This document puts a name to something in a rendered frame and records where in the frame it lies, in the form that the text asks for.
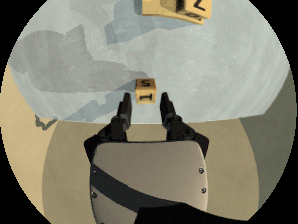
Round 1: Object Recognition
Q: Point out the wooden number cube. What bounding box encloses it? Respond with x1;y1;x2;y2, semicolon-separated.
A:
135;79;157;104
176;0;212;19

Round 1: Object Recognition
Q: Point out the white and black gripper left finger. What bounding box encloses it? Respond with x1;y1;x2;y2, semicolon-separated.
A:
84;92;132;164

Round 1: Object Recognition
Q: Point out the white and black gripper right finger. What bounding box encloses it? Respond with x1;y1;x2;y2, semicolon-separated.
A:
160;92;209;160

